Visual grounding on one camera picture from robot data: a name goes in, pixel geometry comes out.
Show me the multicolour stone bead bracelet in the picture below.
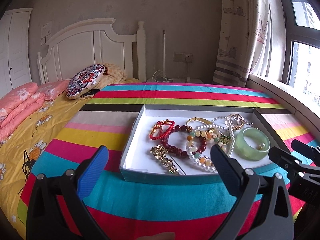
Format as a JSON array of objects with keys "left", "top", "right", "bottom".
[{"left": 186, "top": 129, "right": 222, "bottom": 167}]

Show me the black cable on bed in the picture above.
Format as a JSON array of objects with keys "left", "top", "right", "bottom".
[{"left": 17, "top": 150, "right": 36, "bottom": 196}]

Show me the white slim desk lamp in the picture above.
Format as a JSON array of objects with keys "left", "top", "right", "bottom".
[{"left": 152, "top": 29, "right": 173, "bottom": 83}]

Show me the dark red bead bracelet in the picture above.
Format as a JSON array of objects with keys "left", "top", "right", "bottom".
[{"left": 159, "top": 125, "right": 208, "bottom": 158}]

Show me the gold rhinestone hair clip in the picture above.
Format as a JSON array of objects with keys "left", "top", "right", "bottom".
[{"left": 150, "top": 145, "right": 181, "bottom": 175}]

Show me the red woven cord bracelet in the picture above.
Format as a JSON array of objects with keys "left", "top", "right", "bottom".
[{"left": 149, "top": 119, "right": 176, "bottom": 140}]

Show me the rainbow striped cloth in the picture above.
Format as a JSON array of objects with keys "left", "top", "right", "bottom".
[{"left": 17, "top": 83, "right": 317, "bottom": 239}]

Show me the white charger with cable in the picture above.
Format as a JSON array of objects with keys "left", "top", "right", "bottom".
[{"left": 185, "top": 57, "right": 192, "bottom": 83}]

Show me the white pearl necklace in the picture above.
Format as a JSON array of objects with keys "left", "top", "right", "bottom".
[{"left": 186, "top": 115, "right": 235, "bottom": 172}]

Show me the green jade bangle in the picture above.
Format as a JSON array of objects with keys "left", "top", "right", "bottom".
[{"left": 235, "top": 127, "right": 271, "bottom": 161}]

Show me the gold bangle bracelet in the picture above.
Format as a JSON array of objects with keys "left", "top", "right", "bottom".
[{"left": 186, "top": 116, "right": 216, "bottom": 132}]

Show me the dark framed window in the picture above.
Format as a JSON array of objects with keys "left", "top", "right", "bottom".
[{"left": 281, "top": 0, "right": 319, "bottom": 101}]

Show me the silver and gold chain bracelet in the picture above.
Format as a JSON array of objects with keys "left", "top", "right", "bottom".
[{"left": 226, "top": 113, "right": 254, "bottom": 131}]

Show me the pink folded quilt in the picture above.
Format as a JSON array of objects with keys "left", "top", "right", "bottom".
[{"left": 1, "top": 82, "right": 45, "bottom": 143}]

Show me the wall power socket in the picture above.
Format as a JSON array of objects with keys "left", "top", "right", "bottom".
[{"left": 174, "top": 53, "right": 193, "bottom": 63}]

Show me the yellow fluffy blanket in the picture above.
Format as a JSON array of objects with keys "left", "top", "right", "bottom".
[{"left": 81, "top": 63, "right": 127, "bottom": 98}]

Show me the pink floral pillow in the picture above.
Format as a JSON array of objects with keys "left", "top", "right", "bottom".
[{"left": 38, "top": 79, "right": 70, "bottom": 101}]

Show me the white window sill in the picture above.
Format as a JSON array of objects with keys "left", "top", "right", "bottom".
[{"left": 247, "top": 74, "right": 319, "bottom": 141}]

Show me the white shallow jewelry box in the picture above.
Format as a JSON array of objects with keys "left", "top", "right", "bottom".
[{"left": 119, "top": 105, "right": 287, "bottom": 185}]

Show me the small pearl earring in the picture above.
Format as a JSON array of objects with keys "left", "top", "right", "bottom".
[{"left": 258, "top": 142, "right": 265, "bottom": 150}]

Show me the white wooden headboard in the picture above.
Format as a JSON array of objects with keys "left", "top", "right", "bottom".
[{"left": 37, "top": 18, "right": 147, "bottom": 84}]

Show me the beige sailboat print curtain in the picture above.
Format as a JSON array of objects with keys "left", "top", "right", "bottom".
[{"left": 213, "top": 0, "right": 270, "bottom": 87}]

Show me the white nightstand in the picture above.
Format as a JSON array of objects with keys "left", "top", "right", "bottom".
[{"left": 146, "top": 77, "right": 203, "bottom": 84}]

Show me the yellow daisy bed sheet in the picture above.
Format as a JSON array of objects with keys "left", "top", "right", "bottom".
[{"left": 0, "top": 77, "right": 141, "bottom": 239}]

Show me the round patterned cushion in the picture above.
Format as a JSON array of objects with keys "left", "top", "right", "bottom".
[{"left": 66, "top": 64, "right": 105, "bottom": 99}]

